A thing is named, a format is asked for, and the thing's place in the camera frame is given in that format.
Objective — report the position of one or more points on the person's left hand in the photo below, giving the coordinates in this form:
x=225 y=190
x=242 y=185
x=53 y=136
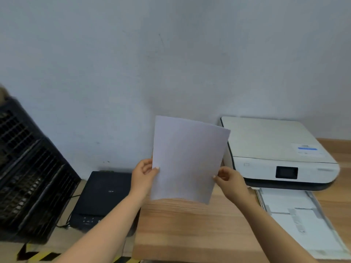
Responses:
x=141 y=183

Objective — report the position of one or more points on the person's right hand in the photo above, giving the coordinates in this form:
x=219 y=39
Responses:
x=233 y=186

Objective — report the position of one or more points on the white paper sheets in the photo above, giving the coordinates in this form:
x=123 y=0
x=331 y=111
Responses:
x=189 y=156

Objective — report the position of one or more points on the white printer tray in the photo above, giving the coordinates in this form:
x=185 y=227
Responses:
x=301 y=216

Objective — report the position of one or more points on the person's right forearm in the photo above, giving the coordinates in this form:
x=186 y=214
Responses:
x=274 y=235

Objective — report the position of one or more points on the person's left forearm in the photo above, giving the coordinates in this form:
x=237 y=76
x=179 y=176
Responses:
x=104 y=230

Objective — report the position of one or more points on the white printer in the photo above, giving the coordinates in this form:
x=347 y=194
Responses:
x=268 y=136

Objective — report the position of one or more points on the black flatbed scanner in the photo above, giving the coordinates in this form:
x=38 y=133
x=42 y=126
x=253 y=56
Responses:
x=104 y=188

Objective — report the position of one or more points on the black plastic crate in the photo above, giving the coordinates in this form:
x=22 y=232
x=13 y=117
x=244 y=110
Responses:
x=33 y=175

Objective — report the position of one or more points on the yellow black hazard tape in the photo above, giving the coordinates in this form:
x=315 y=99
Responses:
x=41 y=256

